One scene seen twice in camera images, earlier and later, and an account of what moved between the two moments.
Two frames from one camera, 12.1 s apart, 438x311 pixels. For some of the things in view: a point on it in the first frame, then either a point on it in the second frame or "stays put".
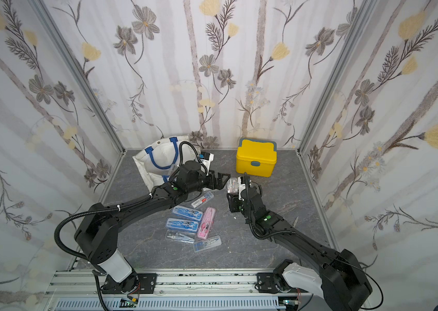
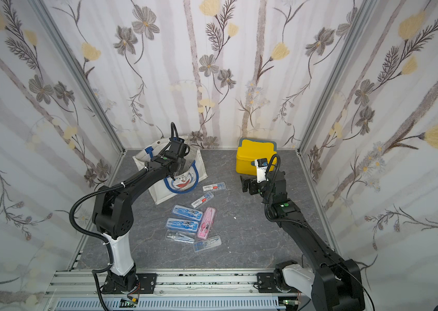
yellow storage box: (256, 158) stays put
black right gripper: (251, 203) -> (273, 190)
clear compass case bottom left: (180, 236) stays put
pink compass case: (207, 216) stays put
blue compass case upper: (187, 212) stays put
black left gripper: (219, 183) -> (183, 162)
